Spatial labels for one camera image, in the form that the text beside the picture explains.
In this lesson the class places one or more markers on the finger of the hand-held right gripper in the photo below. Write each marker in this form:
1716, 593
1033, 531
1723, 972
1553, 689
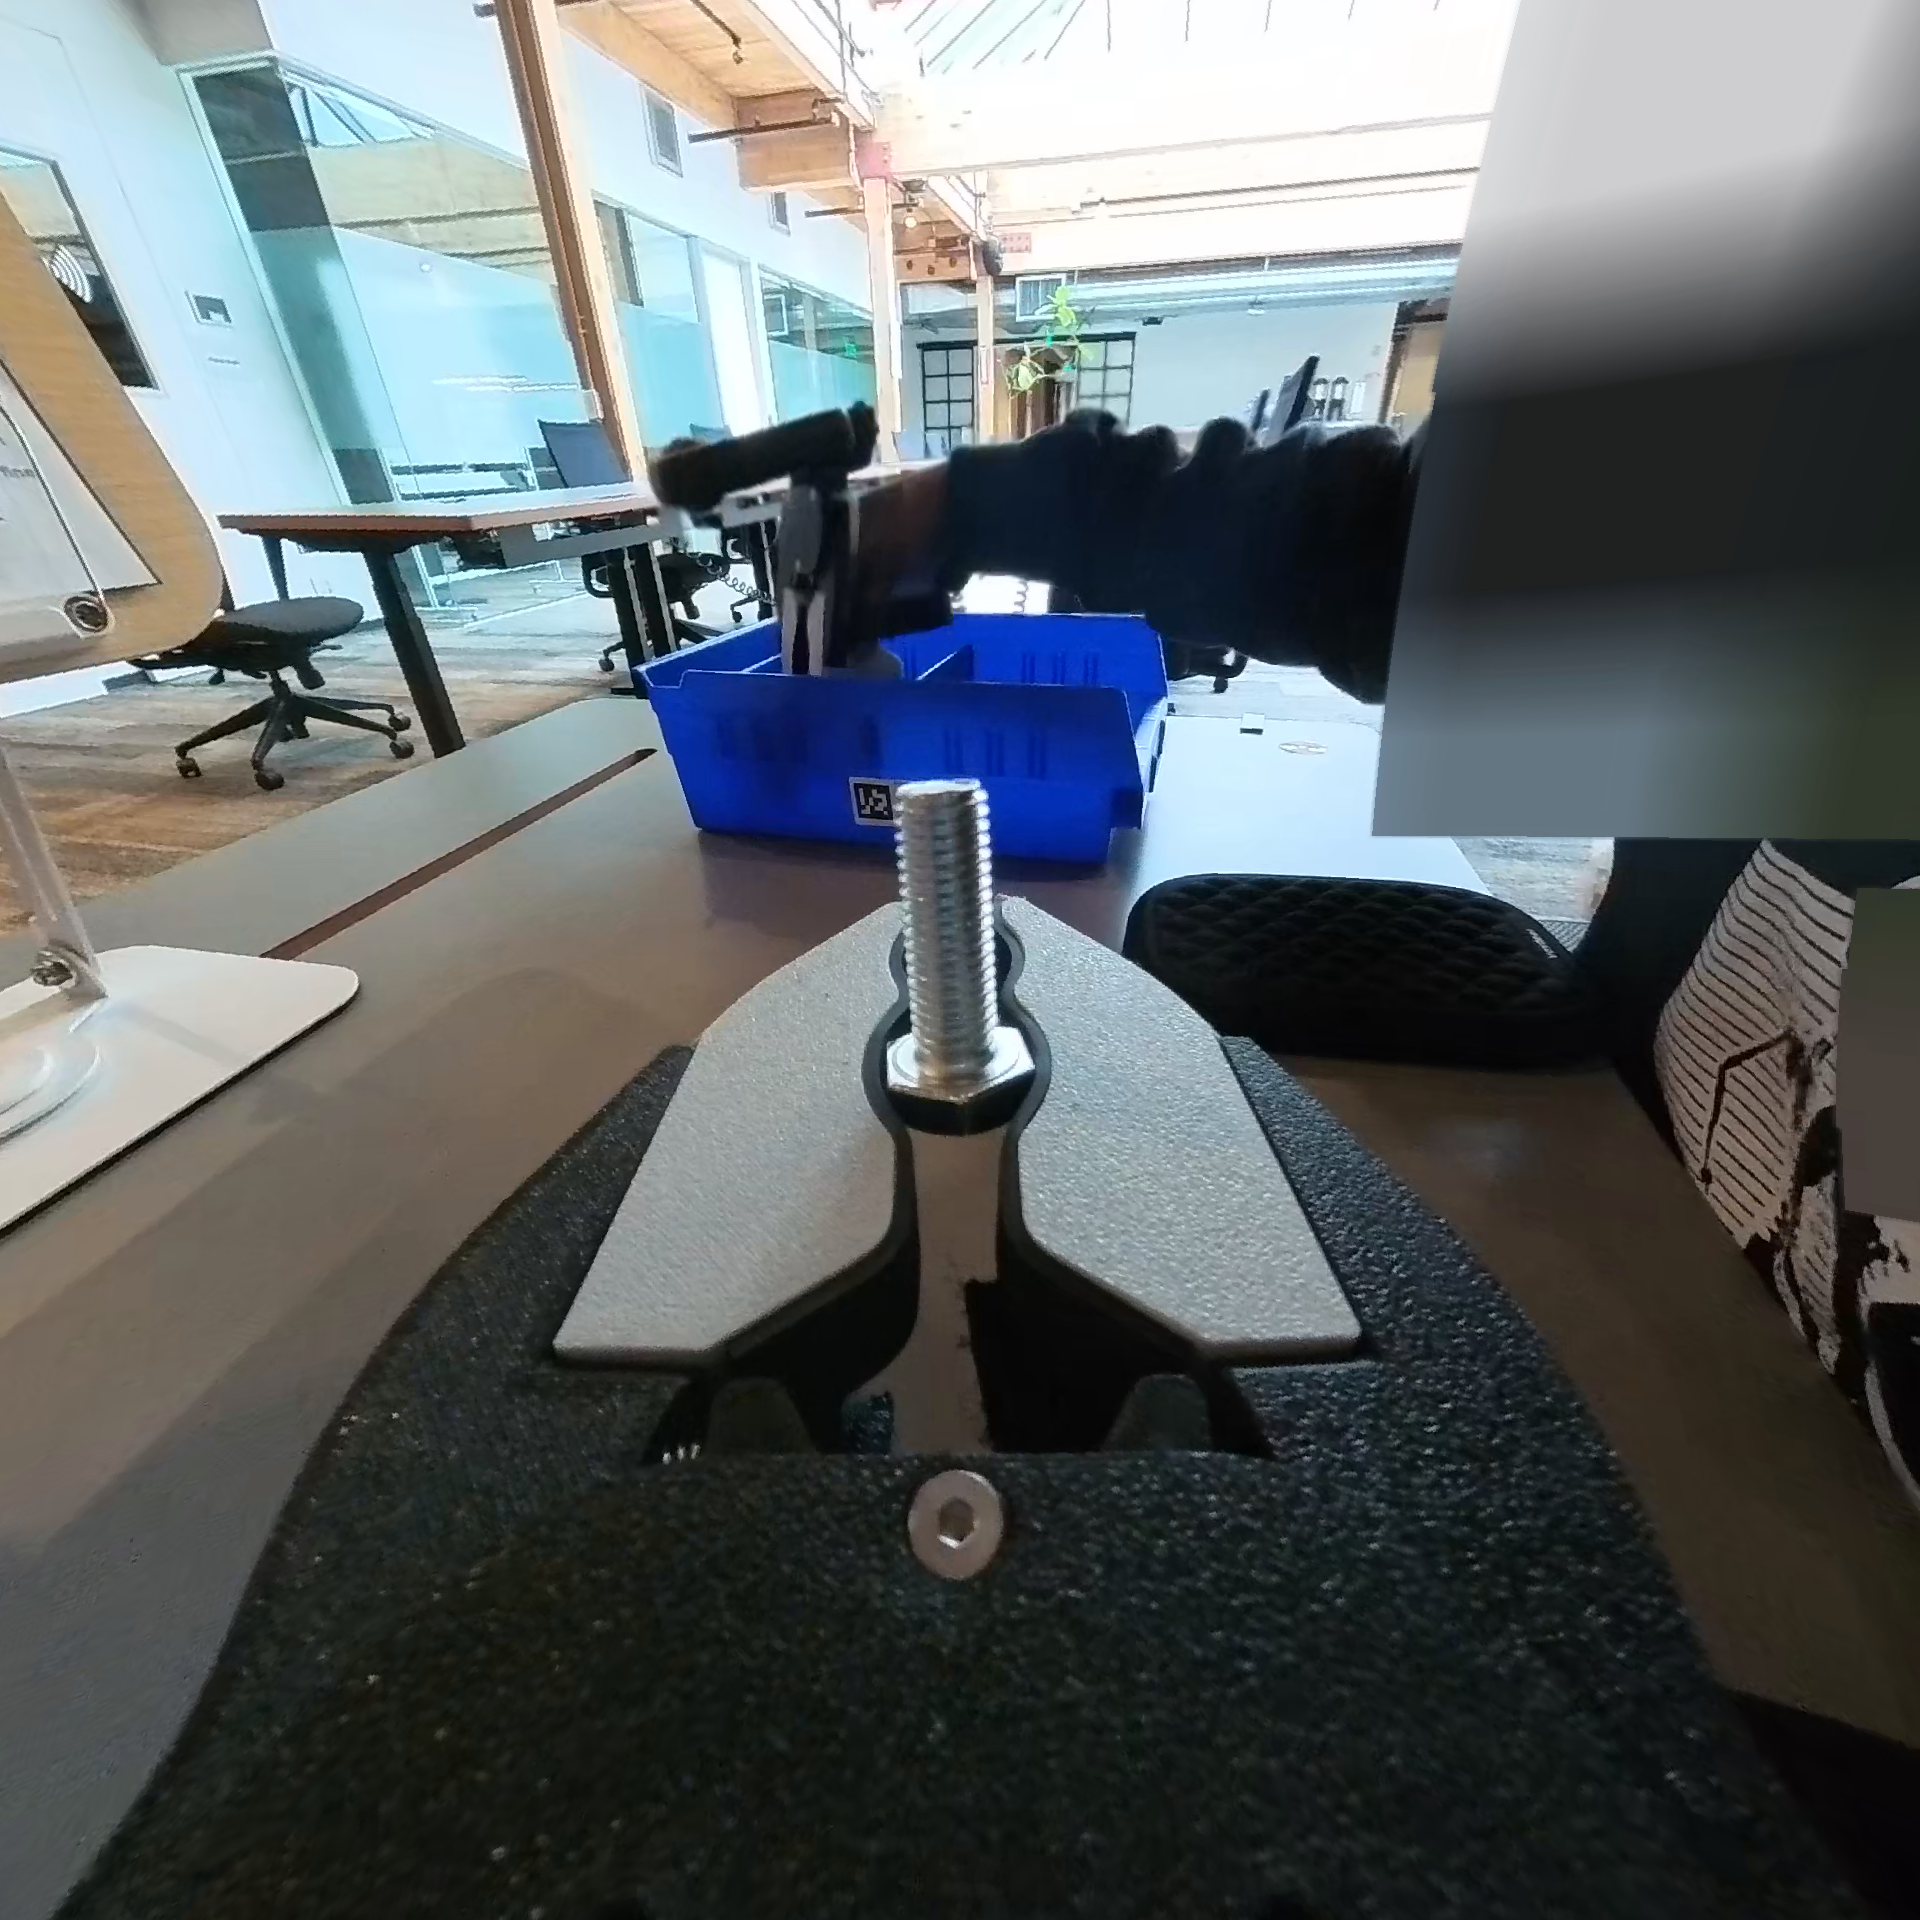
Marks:
803, 600

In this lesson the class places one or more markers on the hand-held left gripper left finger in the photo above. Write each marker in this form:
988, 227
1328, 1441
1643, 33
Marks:
750, 1185

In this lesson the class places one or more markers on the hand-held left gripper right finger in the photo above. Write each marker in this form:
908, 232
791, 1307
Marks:
1171, 1185

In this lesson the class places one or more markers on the blue divided plastic bin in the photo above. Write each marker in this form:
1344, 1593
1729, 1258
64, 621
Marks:
1020, 751

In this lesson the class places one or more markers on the silver hex bolt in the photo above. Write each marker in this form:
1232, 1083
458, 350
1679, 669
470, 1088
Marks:
942, 931

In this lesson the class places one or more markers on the person's right forearm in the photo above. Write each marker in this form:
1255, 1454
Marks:
1365, 570

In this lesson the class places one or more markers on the person's right hand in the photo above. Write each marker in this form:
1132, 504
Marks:
1141, 510

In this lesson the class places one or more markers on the black office chair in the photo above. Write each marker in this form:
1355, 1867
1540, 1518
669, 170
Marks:
271, 622
675, 578

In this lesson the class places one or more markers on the blue office chair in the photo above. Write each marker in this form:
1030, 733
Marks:
585, 451

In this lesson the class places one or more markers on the green hanging plant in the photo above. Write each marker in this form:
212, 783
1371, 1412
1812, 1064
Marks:
1051, 352

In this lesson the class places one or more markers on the black quilted armrest pad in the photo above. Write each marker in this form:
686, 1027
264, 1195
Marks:
1351, 960

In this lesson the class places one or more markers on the long wooden-edged desk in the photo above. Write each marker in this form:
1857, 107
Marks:
451, 518

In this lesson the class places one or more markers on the instruction sheet sign stand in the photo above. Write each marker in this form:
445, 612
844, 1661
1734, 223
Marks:
224, 1020

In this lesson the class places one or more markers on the wooden support post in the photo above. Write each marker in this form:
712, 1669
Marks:
885, 330
563, 224

